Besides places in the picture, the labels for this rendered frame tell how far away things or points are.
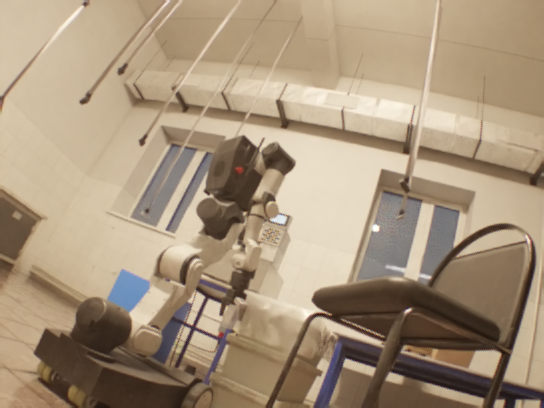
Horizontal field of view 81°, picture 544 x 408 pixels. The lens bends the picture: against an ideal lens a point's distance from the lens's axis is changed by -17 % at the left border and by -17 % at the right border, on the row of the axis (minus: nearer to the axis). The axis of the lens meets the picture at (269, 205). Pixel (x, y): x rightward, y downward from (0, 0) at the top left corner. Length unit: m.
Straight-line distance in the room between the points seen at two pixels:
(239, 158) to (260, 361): 0.99
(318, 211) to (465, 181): 1.87
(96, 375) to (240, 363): 0.89
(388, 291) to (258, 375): 1.28
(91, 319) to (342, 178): 3.86
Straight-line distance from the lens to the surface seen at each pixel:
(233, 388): 1.90
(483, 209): 4.73
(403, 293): 0.69
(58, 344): 1.36
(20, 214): 4.85
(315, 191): 4.62
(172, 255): 1.59
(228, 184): 1.81
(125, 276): 3.09
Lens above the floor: 0.39
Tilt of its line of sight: 22 degrees up
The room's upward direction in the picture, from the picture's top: 23 degrees clockwise
